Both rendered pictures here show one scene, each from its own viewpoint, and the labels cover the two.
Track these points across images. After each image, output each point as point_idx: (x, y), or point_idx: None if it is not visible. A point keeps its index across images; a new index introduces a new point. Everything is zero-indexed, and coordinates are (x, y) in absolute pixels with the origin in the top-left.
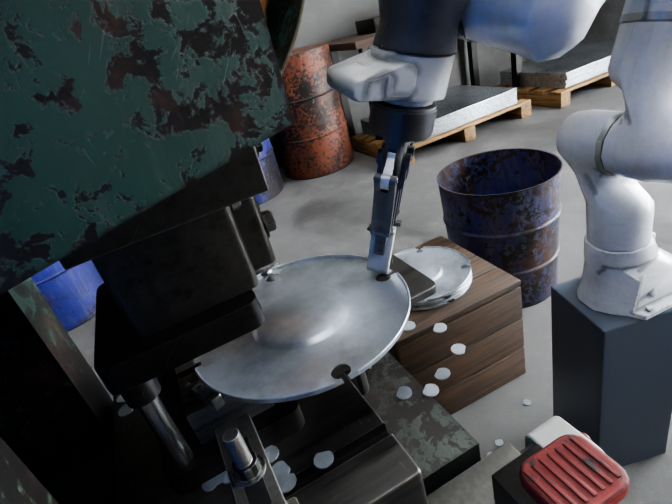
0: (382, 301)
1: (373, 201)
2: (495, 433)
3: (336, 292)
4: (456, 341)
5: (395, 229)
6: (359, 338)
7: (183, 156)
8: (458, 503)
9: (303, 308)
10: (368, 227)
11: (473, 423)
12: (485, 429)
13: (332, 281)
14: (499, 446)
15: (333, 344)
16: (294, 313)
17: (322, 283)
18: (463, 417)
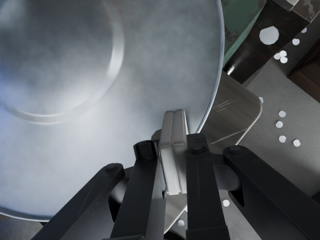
0: (98, 165)
1: (32, 239)
2: (305, 138)
3: (101, 81)
4: None
5: (183, 193)
6: (16, 162)
7: None
8: (25, 235)
9: (54, 45)
10: (139, 146)
11: (311, 119)
12: (307, 130)
13: (141, 53)
14: (293, 143)
15: (0, 130)
16: (40, 36)
17: (134, 36)
18: (315, 110)
